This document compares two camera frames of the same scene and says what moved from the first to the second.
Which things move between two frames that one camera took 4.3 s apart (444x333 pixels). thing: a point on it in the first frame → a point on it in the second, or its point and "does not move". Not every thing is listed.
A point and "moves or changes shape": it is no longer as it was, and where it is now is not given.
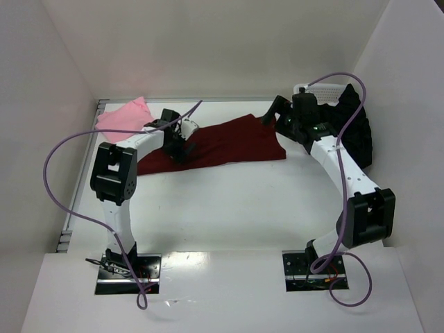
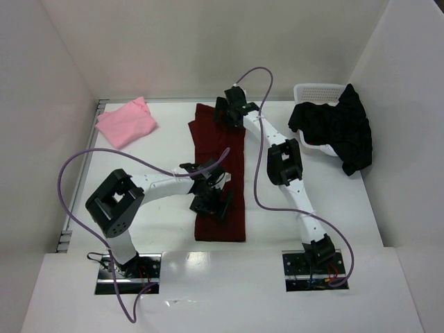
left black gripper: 178,148 → 215,207
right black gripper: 281,109 → 223,111
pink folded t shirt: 130,117 does not move
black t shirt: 356,136 does not move
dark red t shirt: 246,139 moves or changes shape
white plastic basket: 325,93 does not move
